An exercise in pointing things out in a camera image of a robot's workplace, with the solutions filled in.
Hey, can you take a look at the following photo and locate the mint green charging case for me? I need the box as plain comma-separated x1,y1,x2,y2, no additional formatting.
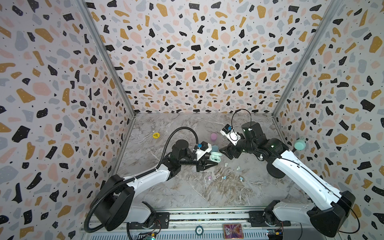
209,152,223,163

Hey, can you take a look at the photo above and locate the blue charging case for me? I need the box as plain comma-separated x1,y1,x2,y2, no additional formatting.
212,145,219,152

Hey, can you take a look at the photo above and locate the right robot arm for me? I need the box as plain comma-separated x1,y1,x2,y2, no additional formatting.
220,121,356,238

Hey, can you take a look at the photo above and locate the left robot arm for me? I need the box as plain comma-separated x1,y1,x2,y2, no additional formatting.
84,140,222,233

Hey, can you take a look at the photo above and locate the pink charging case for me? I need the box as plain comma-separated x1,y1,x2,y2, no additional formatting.
211,133,218,142

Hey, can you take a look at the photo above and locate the round white badge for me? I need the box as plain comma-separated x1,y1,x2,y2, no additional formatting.
195,226,204,236

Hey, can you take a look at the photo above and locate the pink square tag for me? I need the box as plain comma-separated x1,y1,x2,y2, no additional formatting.
223,224,244,240

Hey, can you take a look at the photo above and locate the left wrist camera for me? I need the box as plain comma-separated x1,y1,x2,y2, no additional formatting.
193,141,212,161

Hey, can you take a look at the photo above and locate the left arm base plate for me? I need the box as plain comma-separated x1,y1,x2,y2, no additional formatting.
129,212,170,231

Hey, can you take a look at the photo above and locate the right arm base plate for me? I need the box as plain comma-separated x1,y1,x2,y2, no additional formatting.
248,211,292,228

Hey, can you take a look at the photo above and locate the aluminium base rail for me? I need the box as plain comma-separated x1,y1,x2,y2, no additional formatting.
80,207,327,240

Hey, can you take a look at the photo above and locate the left black corrugated cable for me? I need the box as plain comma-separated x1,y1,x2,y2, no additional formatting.
83,126,199,233

